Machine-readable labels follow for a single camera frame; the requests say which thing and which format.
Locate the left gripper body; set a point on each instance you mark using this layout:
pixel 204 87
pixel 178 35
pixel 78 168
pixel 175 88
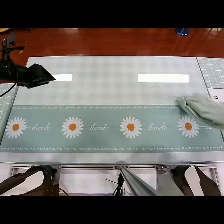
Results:
pixel 38 77

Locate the pale green shirt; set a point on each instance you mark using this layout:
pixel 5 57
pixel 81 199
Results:
pixel 206 108

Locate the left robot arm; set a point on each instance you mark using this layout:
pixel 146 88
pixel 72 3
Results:
pixel 11 73

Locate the silver frame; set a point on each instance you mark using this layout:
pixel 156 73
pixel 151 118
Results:
pixel 140 186

